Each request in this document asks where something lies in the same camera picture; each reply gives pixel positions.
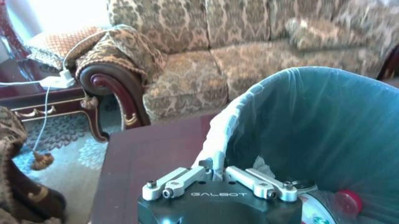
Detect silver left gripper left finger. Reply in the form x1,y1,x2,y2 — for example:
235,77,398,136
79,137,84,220
143,158,224,201

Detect white power cable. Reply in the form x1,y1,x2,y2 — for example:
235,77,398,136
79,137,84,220
31,85,54,154

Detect white power strip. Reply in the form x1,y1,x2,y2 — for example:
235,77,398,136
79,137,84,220
40,69,78,89

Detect patterned sofa cushion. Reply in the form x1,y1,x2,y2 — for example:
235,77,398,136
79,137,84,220
286,17,371,50

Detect patterned beige brown sofa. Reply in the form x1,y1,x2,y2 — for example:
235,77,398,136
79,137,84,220
67,0,399,143

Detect pale blue patterned rug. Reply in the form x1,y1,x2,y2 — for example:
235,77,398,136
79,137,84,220
11,112,126,187

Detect crumpled white tissue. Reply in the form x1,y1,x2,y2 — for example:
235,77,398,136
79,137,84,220
251,155,275,176

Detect dark red wooden side table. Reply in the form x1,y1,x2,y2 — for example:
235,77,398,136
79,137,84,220
0,59,96,122

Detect brown tassel with cord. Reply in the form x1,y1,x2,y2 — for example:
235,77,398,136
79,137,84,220
80,87,99,110
30,151,55,171

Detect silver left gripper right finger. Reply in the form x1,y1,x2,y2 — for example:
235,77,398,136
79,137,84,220
224,166,299,202

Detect trash bin with blue liner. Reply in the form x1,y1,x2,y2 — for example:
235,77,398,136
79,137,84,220
198,66,399,224

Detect orange checked cushion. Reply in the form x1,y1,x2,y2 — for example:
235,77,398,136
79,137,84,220
26,26,106,70

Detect plastic bottle with red cap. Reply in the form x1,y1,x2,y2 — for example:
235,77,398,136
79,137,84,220
335,189,365,215

